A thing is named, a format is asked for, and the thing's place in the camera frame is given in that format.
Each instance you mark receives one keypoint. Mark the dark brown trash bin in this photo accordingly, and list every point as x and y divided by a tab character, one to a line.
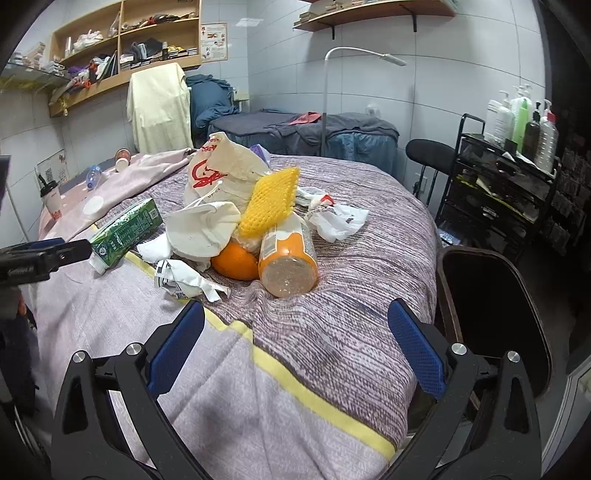
483	303

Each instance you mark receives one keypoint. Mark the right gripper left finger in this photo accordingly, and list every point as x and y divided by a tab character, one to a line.
87	440

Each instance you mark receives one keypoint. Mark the black wire shelf cart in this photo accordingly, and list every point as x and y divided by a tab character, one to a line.
493	199

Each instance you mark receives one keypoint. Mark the orange plastic drink bottle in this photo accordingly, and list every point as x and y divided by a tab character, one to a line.
287	262

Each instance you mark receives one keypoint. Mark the wooden wall shelf unit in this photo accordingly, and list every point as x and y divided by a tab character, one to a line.
114	41

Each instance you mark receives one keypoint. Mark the white pump bottle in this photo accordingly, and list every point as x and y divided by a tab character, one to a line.
499	120

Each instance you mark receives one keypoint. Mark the purple striped bed cover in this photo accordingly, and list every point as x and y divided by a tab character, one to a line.
311	386

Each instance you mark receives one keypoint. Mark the blue cloth pile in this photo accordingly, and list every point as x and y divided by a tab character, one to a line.
210	98

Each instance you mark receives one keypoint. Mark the dark pump bottle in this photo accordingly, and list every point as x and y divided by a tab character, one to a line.
532	135

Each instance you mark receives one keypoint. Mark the cream hanging cloth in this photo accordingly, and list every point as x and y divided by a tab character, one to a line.
158	109

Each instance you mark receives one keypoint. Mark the white cup with straw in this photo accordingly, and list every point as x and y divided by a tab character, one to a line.
50	196

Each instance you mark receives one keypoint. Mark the pink blanket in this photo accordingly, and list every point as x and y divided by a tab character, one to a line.
82	207

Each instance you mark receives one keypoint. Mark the white red bag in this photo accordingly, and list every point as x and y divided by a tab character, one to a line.
333	221

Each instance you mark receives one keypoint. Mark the red cloth on bed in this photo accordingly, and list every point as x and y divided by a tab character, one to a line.
306	118

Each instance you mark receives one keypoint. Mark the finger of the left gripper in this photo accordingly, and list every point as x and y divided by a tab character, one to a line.
34	262

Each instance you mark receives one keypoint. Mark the clear red-cap bottle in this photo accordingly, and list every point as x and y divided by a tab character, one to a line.
548	137

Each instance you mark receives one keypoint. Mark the wooden upper wall shelf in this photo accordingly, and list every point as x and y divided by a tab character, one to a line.
342	13

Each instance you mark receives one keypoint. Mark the crumpled white tissue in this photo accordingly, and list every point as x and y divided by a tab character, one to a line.
155	250

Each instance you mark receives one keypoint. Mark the green lotion bottle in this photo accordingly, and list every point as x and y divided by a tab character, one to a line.
522	108

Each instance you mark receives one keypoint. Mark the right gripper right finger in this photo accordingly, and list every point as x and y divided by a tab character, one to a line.
484	423

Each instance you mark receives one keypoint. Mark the black round stool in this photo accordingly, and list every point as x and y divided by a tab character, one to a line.
430	154

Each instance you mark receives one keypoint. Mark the paper cup on bed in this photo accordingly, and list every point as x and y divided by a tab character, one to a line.
122	159

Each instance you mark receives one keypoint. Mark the wall poster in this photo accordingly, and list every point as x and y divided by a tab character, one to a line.
213	44

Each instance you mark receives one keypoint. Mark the clear blue-cap water bottle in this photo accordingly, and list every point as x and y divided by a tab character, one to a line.
93	177

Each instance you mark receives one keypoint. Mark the orange fruit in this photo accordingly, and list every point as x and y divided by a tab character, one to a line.
235	262

